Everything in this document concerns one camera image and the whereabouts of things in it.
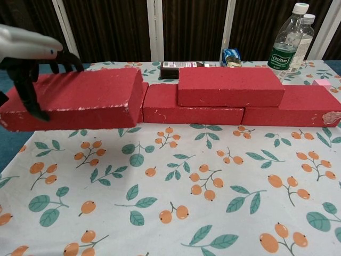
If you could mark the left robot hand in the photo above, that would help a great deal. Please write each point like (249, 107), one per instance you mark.
(26, 42)

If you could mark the red brick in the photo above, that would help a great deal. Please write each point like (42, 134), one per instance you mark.
(293, 117)
(229, 82)
(191, 116)
(144, 101)
(88, 93)

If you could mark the brown medicine bottle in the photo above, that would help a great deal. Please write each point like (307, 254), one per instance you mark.
(169, 70)

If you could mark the dark brown pleated curtain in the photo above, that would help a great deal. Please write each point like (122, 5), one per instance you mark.
(191, 26)

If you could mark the blue cookie package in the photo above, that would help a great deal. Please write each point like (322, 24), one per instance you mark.
(231, 58)

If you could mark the floral print tablecloth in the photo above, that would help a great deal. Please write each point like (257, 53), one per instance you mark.
(170, 234)

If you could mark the green label water bottle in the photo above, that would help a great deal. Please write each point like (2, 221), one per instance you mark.
(283, 58)

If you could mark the white label water bottle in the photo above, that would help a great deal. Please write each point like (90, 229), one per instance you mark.
(307, 34)

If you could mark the pink cube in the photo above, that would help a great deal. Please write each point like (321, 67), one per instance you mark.
(322, 84)

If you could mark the white metal frame post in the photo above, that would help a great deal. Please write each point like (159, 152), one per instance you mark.
(64, 21)
(325, 32)
(155, 29)
(228, 26)

